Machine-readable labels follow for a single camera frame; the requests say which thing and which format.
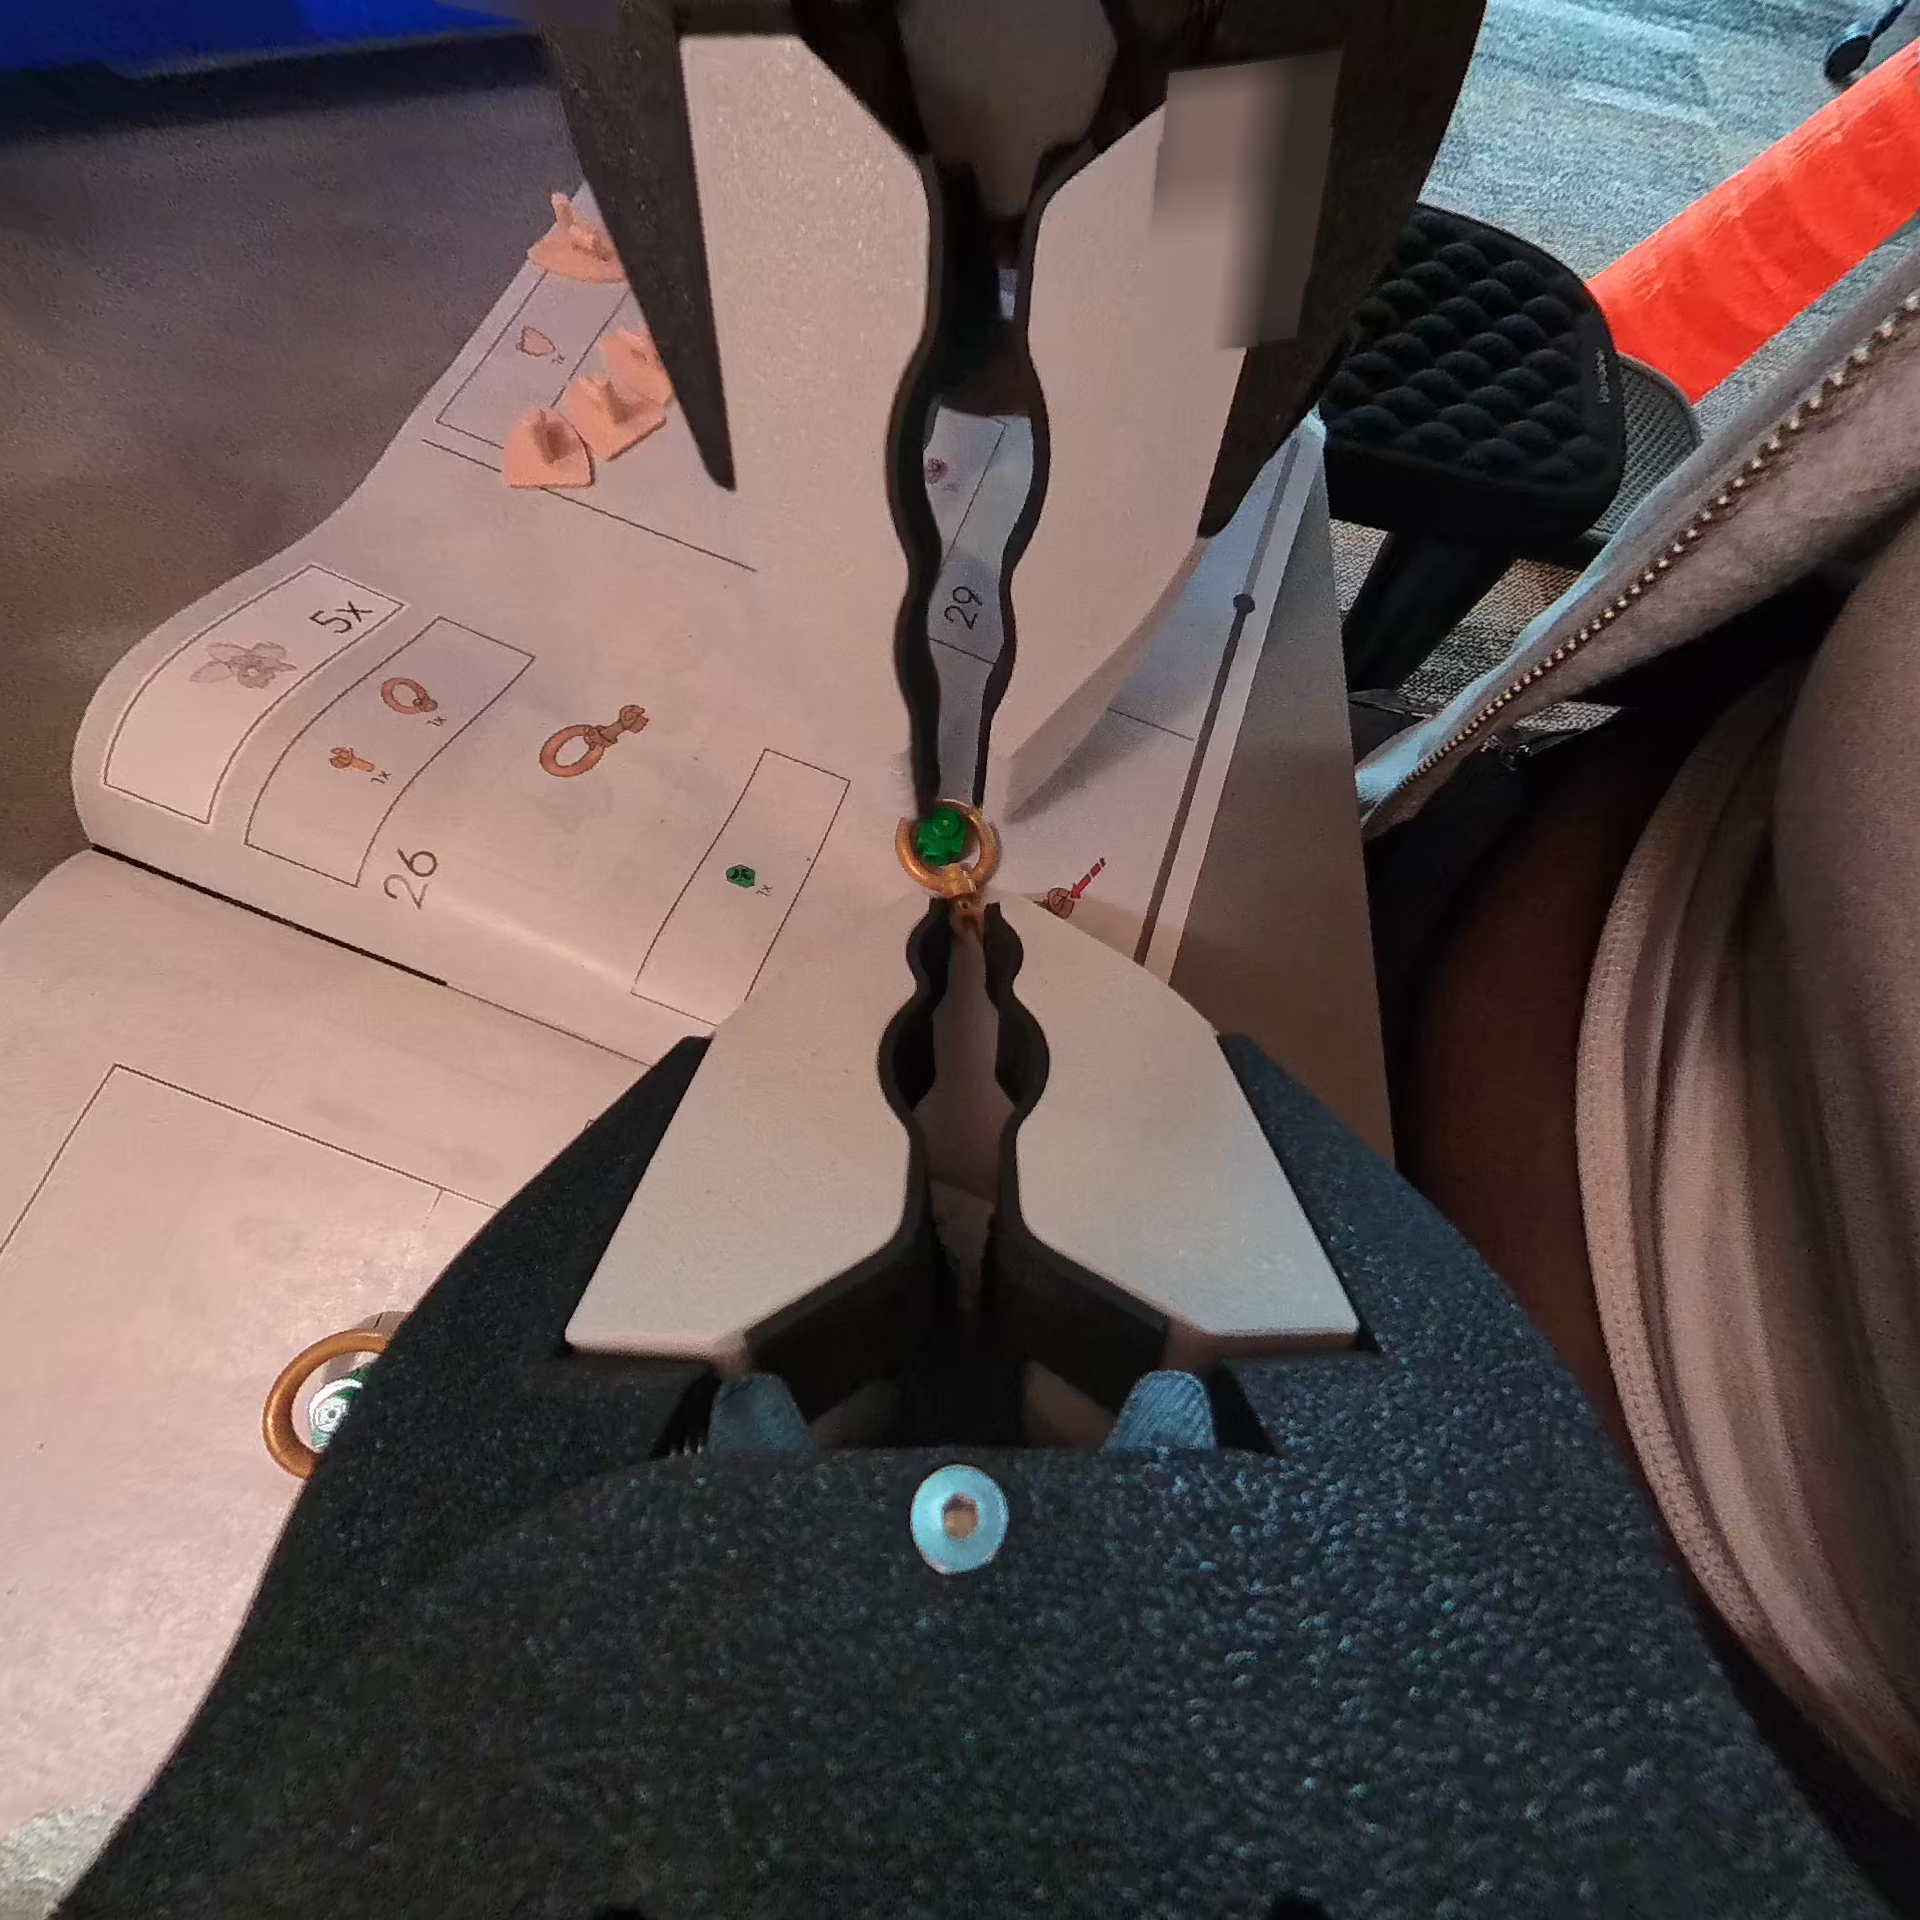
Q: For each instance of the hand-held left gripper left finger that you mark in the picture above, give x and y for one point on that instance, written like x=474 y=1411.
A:
x=750 y=1172

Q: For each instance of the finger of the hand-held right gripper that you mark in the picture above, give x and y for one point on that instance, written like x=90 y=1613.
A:
x=811 y=301
x=1126 y=375

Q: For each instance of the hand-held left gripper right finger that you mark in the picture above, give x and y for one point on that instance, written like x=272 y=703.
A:
x=1172 y=1172

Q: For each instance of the green stud piece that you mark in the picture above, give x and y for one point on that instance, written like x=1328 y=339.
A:
x=942 y=832

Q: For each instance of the grey desk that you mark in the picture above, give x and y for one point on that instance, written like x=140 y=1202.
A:
x=224 y=375

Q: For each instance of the pink petal piece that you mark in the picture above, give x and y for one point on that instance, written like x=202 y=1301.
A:
x=580 y=250
x=611 y=418
x=638 y=365
x=543 y=454

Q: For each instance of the black mesh chair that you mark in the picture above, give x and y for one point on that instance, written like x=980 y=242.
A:
x=1471 y=375

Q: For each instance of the open instruction booklet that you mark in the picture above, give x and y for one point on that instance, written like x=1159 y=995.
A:
x=599 y=839

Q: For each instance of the blue plastic storage bin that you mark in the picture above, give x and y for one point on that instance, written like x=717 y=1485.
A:
x=224 y=30

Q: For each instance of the red panel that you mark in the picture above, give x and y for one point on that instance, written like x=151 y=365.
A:
x=1756 y=224

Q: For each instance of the grey zip jacket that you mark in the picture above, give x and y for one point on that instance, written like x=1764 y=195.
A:
x=1771 y=524

